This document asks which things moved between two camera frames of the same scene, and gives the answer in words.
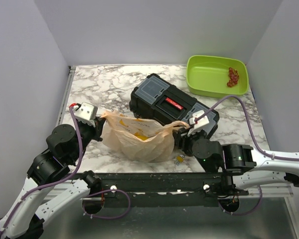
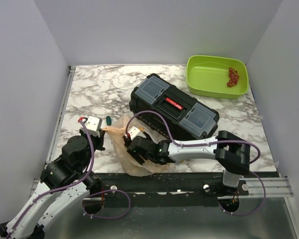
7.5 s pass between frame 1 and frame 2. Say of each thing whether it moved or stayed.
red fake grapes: stayed
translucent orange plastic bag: moved
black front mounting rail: stayed
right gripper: moved
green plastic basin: stayed
